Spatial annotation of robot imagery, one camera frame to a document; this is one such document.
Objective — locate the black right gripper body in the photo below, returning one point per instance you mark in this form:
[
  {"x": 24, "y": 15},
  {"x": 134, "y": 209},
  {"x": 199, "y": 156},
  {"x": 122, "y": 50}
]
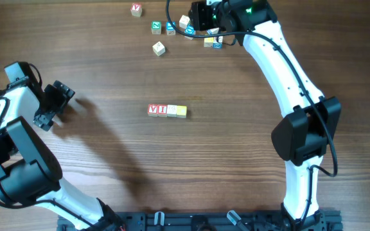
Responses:
[{"x": 205, "y": 18}]

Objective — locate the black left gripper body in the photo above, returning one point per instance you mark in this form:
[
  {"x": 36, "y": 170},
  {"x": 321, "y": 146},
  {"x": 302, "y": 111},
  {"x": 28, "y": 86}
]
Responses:
[{"x": 56, "y": 101}]

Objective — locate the yellow wooden block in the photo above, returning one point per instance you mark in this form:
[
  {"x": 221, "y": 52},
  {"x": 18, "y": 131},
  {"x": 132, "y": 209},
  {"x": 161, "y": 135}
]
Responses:
[
  {"x": 181, "y": 111},
  {"x": 208, "y": 42}
]

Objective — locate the block with blue side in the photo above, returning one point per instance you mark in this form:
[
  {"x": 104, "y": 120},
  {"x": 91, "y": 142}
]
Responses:
[{"x": 218, "y": 42}]

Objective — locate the yellow wooden block front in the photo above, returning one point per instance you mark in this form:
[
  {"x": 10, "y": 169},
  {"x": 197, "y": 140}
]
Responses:
[{"x": 181, "y": 111}]

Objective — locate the plain wooden block lowest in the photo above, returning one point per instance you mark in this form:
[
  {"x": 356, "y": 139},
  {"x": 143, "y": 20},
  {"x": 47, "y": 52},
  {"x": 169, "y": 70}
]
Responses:
[{"x": 171, "y": 111}]

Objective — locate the red A wooden block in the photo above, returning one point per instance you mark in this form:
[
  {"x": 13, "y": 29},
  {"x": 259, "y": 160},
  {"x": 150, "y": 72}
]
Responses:
[{"x": 152, "y": 110}]

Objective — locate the red I wooden block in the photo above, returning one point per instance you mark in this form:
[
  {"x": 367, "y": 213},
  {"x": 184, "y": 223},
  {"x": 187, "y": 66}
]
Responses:
[{"x": 162, "y": 110}]

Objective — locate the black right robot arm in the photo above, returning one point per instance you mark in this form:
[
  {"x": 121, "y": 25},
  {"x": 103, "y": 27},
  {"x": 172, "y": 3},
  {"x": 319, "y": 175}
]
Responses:
[{"x": 304, "y": 137}]

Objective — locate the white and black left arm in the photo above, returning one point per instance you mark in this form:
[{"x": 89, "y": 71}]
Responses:
[{"x": 30, "y": 174}]

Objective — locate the plain picture wooden block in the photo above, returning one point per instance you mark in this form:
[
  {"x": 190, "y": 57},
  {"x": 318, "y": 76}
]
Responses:
[{"x": 213, "y": 31}]

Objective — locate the blue D wooden block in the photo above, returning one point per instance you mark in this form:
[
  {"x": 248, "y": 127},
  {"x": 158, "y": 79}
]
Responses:
[{"x": 189, "y": 31}]

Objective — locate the plain leaf wooden block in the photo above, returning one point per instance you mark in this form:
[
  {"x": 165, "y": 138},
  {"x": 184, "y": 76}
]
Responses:
[{"x": 184, "y": 21}]

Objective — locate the blue letter wooden block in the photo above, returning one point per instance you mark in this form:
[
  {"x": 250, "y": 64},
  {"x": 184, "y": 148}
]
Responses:
[{"x": 169, "y": 29}]

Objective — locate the green Z wooden block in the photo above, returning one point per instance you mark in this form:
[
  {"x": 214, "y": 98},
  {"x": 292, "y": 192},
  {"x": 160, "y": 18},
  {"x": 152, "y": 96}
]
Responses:
[{"x": 156, "y": 27}]

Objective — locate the violin picture wooden block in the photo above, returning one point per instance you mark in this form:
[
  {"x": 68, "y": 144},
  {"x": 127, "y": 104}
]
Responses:
[{"x": 159, "y": 48}]

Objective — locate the red Y wooden block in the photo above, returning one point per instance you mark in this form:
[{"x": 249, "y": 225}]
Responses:
[{"x": 136, "y": 9}]

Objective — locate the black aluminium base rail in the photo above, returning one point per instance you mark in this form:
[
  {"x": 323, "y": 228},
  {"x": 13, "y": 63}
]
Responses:
[{"x": 326, "y": 220}]

